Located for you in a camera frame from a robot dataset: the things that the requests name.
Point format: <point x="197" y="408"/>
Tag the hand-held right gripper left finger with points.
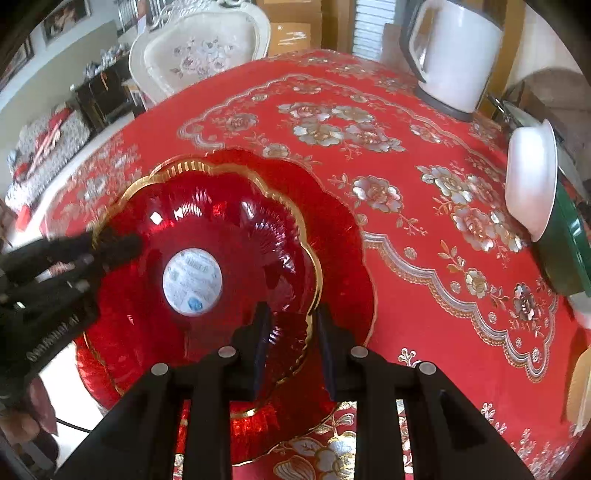
<point x="262" y="344"/>

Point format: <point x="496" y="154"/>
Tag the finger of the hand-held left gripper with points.
<point x="121" y="249"/>

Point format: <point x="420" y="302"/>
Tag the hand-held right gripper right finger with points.
<point x="324" y="350"/>

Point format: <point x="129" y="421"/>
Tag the red glass plate gold rim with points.
<point x="348" y="258"/>
<point x="221" y="221"/>

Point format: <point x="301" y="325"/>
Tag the white plate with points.
<point x="531" y="175"/>

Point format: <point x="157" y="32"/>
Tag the person's left hand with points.
<point x="18" y="424"/>

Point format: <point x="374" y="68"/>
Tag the sofa with patterned cover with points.
<point x="46" y="147"/>

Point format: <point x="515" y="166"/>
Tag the dark wooden cabinet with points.
<point x="104" y="99"/>

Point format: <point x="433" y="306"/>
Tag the red floral tablecloth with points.
<point x="415" y="152"/>

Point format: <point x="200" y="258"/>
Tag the beige plastic bowl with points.
<point x="579" y="390"/>

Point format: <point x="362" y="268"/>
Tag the scuffed cardboard box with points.
<point x="288" y="39"/>

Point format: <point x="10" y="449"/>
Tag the steel pan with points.
<point x="519" y="113"/>

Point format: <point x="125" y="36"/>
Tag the white ribbed panel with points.
<point x="374" y="27"/>

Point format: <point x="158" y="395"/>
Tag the white electric kettle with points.
<point x="457" y="50"/>

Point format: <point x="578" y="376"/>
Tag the framed wall picture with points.
<point x="64" y="18"/>
<point x="18" y="60"/>

